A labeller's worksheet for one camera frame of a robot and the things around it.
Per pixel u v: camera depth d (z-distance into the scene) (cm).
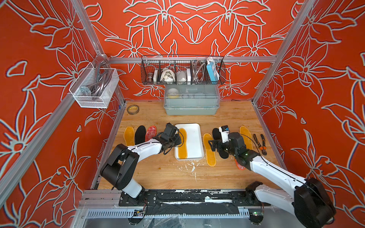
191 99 99
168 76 90
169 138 70
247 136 85
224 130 74
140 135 98
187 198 74
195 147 92
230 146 67
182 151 90
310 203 39
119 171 45
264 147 91
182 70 97
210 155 88
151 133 100
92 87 78
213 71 88
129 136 98
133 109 115
